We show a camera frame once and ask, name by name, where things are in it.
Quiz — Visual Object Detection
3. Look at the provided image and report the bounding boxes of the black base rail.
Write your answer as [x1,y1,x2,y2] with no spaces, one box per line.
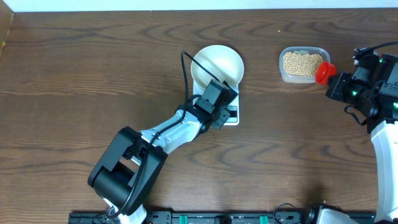
[68,203,383,224]

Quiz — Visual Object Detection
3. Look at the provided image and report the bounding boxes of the white round bowl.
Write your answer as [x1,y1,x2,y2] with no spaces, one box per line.
[190,45,244,90]

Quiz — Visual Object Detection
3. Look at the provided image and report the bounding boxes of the clear plastic container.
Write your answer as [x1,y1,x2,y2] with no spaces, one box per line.
[279,47,330,84]

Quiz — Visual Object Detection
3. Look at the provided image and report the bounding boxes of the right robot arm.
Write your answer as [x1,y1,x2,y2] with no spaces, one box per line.
[326,47,397,223]

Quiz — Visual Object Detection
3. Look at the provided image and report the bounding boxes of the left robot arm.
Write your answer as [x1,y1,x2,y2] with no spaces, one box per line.
[88,79,239,223]

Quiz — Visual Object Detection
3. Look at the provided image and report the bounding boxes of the red plastic measuring scoop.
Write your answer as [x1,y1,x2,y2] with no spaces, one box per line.
[315,61,336,85]

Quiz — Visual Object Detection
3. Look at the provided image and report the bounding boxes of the yellow soybeans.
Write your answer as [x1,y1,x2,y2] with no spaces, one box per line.
[282,52,324,77]

